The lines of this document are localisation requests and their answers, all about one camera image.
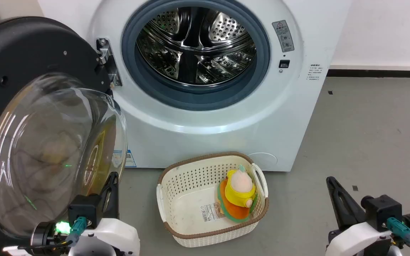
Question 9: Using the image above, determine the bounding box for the teal plug black cable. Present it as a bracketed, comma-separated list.
[386, 217, 410, 256]
[3, 216, 88, 250]

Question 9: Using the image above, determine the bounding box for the stainless steel washer drum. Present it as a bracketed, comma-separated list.
[136, 6, 257, 86]

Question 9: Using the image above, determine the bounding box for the metal door hinge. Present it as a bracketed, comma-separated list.
[96, 37, 123, 88]

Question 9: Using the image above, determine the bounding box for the grey warning label sticker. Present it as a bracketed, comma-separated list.
[272, 20, 295, 53]

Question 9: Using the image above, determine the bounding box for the cream plastic laundry basket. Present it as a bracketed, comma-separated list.
[156, 152, 269, 248]

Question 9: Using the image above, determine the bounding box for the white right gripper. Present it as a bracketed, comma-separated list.
[326, 176, 410, 256]

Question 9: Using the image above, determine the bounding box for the white front-load washing machine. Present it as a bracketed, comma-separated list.
[37, 0, 351, 173]

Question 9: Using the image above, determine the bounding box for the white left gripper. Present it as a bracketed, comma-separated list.
[31, 172, 141, 256]

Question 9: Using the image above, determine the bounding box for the small printed text sticker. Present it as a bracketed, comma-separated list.
[306, 64, 321, 82]

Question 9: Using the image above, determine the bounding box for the yellow orange plush doll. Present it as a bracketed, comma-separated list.
[216, 165, 259, 223]

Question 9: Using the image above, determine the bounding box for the blue white energy sticker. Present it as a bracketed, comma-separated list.
[125, 149, 137, 168]

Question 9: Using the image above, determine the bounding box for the left teal plug black cable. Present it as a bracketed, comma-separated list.
[3, 216, 88, 250]

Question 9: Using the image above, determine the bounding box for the white barcode label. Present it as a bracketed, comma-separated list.
[200, 202, 225, 223]

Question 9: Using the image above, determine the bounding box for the round white filter cover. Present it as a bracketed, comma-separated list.
[248, 152, 279, 171]

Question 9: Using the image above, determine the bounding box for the black round glass washer door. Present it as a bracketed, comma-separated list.
[0, 16, 129, 256]

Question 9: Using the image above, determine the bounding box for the right teal plug black cable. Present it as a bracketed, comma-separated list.
[386, 217, 410, 256]

